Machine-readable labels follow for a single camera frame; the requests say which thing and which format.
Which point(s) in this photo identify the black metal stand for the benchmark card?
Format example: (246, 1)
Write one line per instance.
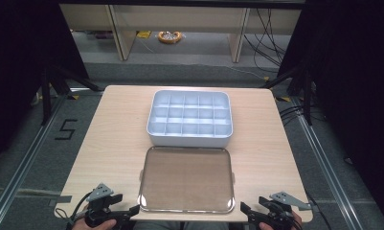
(46, 96)
(307, 96)

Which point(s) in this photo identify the person's left hand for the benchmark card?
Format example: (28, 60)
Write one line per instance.
(94, 226)

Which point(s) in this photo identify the clear plastic box lid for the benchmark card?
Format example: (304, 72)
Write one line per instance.
(186, 179)

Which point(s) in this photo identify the aluminium floor rail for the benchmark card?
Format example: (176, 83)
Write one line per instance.
(327, 172)
(23, 166)

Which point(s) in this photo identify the person's right hand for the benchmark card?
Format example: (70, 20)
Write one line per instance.
(297, 220)

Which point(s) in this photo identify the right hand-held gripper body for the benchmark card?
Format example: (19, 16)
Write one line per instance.
(280, 207)

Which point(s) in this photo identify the purple object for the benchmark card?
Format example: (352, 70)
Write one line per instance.
(103, 35)

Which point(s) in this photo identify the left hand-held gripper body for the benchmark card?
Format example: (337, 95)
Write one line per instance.
(98, 204)

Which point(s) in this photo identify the white divided storage box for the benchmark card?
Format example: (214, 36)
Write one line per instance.
(190, 135)

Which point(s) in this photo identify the black curtain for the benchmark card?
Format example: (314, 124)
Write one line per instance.
(20, 64)
(355, 80)

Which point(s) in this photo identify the yellow flat object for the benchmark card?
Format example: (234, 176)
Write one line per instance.
(144, 34)

